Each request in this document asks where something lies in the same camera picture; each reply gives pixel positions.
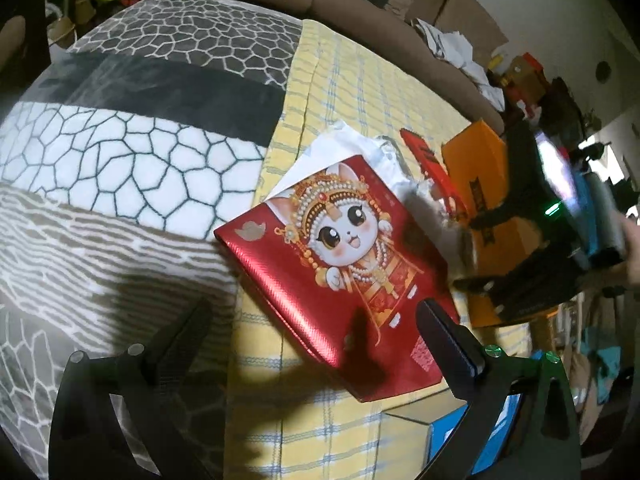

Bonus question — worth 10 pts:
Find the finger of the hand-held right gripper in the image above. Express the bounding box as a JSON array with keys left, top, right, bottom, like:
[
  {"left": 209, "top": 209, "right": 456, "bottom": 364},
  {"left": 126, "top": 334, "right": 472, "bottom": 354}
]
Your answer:
[
  {"left": 452, "top": 247, "right": 583, "bottom": 324},
  {"left": 469, "top": 187, "right": 547, "bottom": 233}
]

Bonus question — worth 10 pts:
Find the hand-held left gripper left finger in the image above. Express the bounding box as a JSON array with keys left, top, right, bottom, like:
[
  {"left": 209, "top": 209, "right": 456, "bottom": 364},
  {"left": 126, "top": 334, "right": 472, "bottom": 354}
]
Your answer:
[{"left": 47, "top": 297, "right": 221, "bottom": 480}]

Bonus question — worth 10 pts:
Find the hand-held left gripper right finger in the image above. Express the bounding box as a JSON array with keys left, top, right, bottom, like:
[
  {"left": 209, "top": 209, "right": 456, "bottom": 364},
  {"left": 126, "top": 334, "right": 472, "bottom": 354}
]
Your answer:
[{"left": 415, "top": 297, "right": 583, "bottom": 480}]

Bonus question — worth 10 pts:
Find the orange cardboard box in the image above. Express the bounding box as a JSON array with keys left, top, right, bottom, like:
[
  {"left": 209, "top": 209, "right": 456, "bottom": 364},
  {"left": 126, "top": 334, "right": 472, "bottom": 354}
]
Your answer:
[{"left": 441, "top": 119, "right": 557, "bottom": 329}]

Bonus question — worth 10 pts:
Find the red cartoon cat box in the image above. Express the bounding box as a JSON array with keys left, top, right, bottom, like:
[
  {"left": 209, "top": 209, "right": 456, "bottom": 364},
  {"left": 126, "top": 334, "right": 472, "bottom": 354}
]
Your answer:
[{"left": 214, "top": 156, "right": 461, "bottom": 403}]

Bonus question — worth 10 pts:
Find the person's right hand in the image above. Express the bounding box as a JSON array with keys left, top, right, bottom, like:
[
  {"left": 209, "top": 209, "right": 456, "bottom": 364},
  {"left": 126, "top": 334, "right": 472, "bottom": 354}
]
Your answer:
[{"left": 621, "top": 220, "right": 640, "bottom": 287}]

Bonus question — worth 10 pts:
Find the red grater peeler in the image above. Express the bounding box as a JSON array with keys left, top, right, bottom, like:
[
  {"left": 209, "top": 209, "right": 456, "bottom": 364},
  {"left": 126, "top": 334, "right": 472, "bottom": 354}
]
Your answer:
[{"left": 399, "top": 129, "right": 468, "bottom": 216}]

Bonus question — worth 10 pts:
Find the blue printed box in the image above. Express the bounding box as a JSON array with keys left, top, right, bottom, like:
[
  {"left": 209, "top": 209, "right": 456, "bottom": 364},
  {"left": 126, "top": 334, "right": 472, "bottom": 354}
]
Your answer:
[{"left": 427, "top": 350, "right": 546, "bottom": 480}]

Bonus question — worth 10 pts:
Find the teal cloth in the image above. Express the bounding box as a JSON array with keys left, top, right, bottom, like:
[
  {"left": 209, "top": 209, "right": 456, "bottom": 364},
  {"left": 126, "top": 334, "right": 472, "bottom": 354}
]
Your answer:
[{"left": 590, "top": 345, "right": 622, "bottom": 403}]

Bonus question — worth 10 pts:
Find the stack of cardboard boxes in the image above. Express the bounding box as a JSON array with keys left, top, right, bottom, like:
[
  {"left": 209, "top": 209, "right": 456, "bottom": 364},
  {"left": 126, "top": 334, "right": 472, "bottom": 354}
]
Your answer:
[{"left": 487, "top": 52, "right": 547, "bottom": 111}]

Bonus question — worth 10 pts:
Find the white crumpled cloth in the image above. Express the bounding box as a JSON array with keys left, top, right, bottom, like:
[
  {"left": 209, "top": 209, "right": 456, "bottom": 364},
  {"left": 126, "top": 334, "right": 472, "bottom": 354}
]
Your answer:
[{"left": 414, "top": 19, "right": 506, "bottom": 111}]

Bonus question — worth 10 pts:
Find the white plastic bag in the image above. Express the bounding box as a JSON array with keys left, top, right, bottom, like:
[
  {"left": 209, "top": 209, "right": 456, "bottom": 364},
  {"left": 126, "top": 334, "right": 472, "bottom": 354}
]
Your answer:
[{"left": 265, "top": 120, "right": 476, "bottom": 273}]

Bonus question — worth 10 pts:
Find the grey patterned blanket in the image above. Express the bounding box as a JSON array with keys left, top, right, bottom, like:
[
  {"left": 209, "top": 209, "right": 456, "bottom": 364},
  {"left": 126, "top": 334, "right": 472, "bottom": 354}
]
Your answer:
[{"left": 0, "top": 0, "right": 307, "bottom": 463}]

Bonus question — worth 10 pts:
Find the yellow checked cloth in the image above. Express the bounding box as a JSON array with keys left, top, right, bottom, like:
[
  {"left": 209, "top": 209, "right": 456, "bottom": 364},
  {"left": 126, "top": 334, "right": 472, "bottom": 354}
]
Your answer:
[{"left": 225, "top": 19, "right": 531, "bottom": 480}]

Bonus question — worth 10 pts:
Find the brown sofa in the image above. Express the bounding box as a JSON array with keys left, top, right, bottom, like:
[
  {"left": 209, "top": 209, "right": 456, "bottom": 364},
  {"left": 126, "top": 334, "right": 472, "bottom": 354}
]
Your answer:
[{"left": 165, "top": 0, "right": 506, "bottom": 131}]

